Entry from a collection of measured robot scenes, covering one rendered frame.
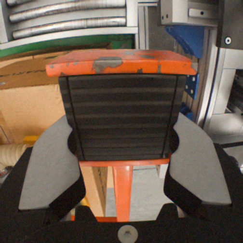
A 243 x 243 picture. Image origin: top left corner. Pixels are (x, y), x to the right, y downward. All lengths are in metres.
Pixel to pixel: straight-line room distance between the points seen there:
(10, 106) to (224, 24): 0.44
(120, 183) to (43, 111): 0.20
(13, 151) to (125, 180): 0.20
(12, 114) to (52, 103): 0.10
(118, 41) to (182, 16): 1.01
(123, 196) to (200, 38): 0.42
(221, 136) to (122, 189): 0.48
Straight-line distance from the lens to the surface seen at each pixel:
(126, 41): 1.31
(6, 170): 0.36
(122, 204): 0.22
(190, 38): 0.45
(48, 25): 0.84
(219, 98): 0.49
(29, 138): 0.35
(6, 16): 0.95
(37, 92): 0.29
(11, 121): 0.36
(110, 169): 1.25
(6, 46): 0.90
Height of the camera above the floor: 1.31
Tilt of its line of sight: 57 degrees down
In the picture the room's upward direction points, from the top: 179 degrees clockwise
